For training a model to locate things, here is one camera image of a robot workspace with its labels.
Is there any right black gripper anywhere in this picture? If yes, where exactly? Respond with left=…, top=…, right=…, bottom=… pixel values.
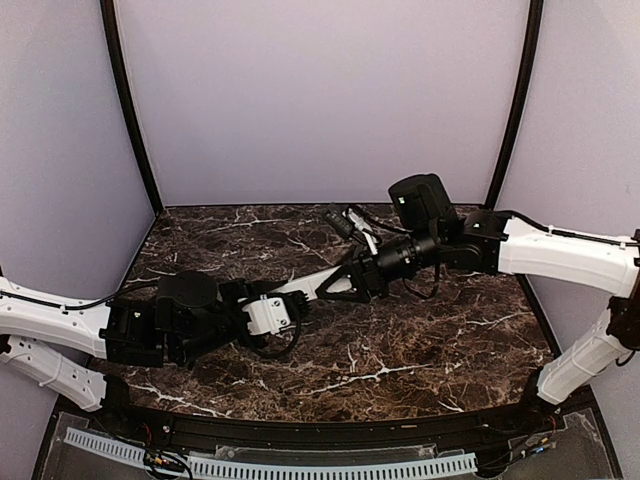
left=314, top=224, right=443, bottom=303

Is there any white remote control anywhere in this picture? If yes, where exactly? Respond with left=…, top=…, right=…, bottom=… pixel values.
left=274, top=267, right=337, bottom=300

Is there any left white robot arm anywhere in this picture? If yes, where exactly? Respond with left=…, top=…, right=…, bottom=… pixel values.
left=1, top=271, right=291, bottom=436

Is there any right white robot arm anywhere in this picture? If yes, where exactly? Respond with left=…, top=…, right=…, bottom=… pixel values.
left=315, top=174, right=639, bottom=434

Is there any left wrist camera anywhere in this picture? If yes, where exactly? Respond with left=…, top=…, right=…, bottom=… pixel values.
left=240, top=293, right=302, bottom=336

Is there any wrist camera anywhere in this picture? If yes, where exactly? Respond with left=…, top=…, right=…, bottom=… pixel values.
left=322, top=204, right=381, bottom=255
left=240, top=293, right=302, bottom=336

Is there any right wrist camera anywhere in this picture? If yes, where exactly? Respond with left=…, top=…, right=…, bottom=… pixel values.
left=322, top=204, right=381, bottom=255

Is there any black front rail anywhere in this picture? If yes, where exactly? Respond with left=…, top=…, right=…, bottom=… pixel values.
left=96, top=387, right=597, bottom=452

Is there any white slotted cable duct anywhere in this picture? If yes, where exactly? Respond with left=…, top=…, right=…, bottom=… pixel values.
left=64, top=427, right=478, bottom=479

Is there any left black frame post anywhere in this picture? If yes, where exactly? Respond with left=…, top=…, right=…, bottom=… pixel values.
left=99, top=0, right=164, bottom=217

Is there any black frame post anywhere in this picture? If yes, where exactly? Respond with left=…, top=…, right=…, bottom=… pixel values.
left=483, top=0, right=544, bottom=210
left=99, top=0, right=164, bottom=217

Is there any right black frame post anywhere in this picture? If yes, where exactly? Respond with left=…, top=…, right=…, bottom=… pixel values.
left=483, top=0, right=544, bottom=210

